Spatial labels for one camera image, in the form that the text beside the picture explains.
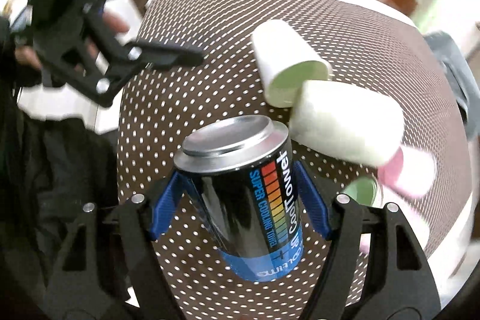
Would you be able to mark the blue black can cup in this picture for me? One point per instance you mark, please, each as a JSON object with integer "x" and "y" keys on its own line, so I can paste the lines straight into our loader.
{"x": 239, "y": 175}

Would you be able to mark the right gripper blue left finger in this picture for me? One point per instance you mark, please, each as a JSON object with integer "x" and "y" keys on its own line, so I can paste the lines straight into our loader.
{"x": 142, "y": 220}

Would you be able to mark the small pink cup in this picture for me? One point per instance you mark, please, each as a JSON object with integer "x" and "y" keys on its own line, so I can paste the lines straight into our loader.
{"x": 411, "y": 172}

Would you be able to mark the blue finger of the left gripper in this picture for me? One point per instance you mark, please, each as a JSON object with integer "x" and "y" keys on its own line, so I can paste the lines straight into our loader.
{"x": 163, "y": 57}

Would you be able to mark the grey jacket on chair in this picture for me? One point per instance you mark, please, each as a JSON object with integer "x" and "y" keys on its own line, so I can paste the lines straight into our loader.
{"x": 460, "y": 78}

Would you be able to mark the brown polka dot tablecloth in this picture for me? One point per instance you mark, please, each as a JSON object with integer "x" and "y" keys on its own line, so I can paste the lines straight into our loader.
{"x": 364, "y": 48}

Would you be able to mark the white paper cup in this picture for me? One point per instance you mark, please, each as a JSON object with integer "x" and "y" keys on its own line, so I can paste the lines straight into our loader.
{"x": 284, "y": 61}

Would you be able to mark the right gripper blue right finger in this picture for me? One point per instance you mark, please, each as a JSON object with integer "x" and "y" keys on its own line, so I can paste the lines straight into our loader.
{"x": 339, "y": 220}

